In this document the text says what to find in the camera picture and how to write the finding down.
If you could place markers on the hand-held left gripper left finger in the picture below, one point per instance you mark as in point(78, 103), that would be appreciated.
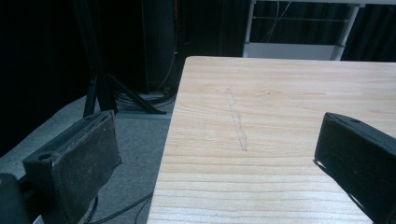
point(79, 161)

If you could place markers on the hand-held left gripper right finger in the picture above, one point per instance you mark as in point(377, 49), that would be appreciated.
point(358, 155)

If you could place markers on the black tripod stand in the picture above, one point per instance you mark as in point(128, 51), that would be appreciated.
point(101, 77)

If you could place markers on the white metal shelf frame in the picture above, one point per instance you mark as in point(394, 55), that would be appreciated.
point(295, 46)

